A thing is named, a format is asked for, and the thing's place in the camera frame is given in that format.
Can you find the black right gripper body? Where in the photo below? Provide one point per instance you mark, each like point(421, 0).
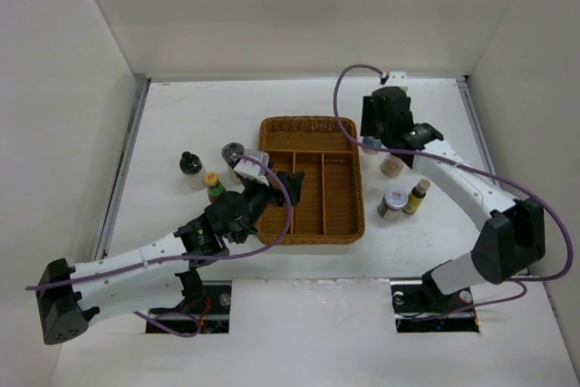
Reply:
point(382, 132)

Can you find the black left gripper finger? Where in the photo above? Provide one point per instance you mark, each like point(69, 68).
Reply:
point(277, 198)
point(291, 184)

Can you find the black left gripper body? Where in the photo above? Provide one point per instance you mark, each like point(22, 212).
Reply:
point(257, 197)

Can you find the white bead jar silver lid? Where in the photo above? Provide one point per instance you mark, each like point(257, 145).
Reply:
point(370, 145)

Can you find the red sauce bottle yellow cap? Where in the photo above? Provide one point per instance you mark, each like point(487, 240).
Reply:
point(215, 188)

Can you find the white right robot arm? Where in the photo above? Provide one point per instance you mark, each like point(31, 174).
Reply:
point(511, 231)

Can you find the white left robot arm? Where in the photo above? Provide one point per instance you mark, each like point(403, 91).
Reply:
point(161, 275)

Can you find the clear jar grey lid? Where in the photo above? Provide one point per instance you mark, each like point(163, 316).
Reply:
point(228, 152)

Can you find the brown wicker divided tray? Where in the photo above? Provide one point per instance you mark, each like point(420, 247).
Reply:
point(331, 209)

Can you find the pink cap spice shaker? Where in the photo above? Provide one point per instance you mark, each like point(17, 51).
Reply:
point(392, 166)

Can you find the white bottle black cap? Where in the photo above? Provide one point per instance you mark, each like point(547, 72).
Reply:
point(193, 170)

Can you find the small yellow label bottle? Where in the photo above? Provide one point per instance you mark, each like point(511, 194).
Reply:
point(416, 196)

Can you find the brown spice jar red label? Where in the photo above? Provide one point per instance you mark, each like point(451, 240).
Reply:
point(393, 203)

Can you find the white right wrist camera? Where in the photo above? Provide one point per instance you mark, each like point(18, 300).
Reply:
point(395, 79)

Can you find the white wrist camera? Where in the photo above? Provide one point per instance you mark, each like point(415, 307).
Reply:
point(395, 79)
point(253, 169)

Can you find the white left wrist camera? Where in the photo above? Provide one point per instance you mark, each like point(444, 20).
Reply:
point(253, 169)

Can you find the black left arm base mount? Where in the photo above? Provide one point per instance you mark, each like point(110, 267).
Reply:
point(204, 309)

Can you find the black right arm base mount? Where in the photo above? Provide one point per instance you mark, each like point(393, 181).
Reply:
point(414, 313)

